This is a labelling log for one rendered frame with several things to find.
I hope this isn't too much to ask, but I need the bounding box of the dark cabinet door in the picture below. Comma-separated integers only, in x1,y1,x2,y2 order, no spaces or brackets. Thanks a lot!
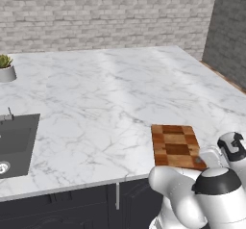
118,177,165,229
0,184,111,229

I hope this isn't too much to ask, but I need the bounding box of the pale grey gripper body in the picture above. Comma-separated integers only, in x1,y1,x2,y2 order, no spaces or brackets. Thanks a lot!
199,146,226,170

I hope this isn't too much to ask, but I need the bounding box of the dark grey sink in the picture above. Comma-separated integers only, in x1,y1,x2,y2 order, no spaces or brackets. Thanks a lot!
0,113,41,180

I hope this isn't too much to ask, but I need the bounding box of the green plant in white pot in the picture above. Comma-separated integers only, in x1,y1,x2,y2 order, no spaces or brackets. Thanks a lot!
0,54,17,84

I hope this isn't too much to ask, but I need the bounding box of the checkered wooden cutting board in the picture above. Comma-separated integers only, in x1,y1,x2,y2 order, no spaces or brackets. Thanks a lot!
150,123,209,171

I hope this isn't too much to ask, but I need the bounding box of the grey cabinet door handle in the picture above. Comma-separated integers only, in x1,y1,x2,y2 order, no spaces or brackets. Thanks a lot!
114,182,121,211

